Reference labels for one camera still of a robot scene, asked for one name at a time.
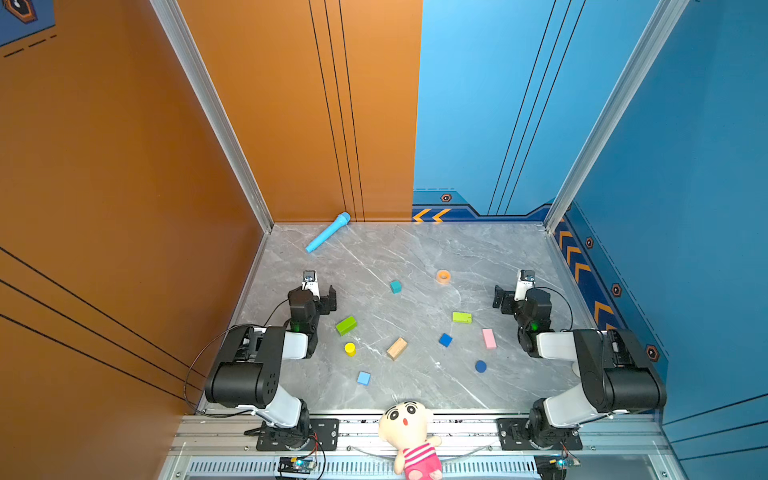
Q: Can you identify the dark green rectangular block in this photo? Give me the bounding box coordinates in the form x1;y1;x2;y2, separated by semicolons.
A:
335;316;358;336

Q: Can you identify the natural wood rectangular block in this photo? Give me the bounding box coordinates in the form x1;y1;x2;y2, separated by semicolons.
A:
386;337;408;361

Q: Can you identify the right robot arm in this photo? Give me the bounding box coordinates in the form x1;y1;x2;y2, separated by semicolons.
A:
493;283;667;448

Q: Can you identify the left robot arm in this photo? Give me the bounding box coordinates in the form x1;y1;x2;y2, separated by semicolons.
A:
204;286;337;437

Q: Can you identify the pink rectangular block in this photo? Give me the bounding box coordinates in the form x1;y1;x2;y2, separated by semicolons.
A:
482;328;497;349

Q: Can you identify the light blue cube block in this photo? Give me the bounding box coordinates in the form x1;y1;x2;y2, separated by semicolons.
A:
357;371;371;386

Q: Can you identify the cyan toy microphone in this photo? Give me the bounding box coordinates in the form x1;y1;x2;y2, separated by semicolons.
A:
305;212;351;253

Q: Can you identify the plush doll pink shirt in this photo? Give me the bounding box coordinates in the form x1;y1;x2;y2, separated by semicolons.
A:
378;400;443;480

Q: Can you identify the left circuit board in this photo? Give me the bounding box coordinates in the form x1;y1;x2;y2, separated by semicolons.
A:
276;457;319;479

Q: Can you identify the circuit board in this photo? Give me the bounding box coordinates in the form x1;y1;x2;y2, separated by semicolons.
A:
276;457;319;479
534;456;581;480

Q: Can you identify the right circuit board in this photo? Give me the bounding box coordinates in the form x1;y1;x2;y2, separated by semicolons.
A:
534;456;581;480

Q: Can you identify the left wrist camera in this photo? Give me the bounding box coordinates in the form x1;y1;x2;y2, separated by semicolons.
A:
301;270;320;298

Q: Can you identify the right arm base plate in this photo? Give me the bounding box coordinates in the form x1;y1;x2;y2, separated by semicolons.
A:
496;417;583;451

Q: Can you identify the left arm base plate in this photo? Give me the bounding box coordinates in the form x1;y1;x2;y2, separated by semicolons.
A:
256;418;340;452

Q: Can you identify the aluminium front rail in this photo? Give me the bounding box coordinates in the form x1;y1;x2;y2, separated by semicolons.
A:
158;401;686;479

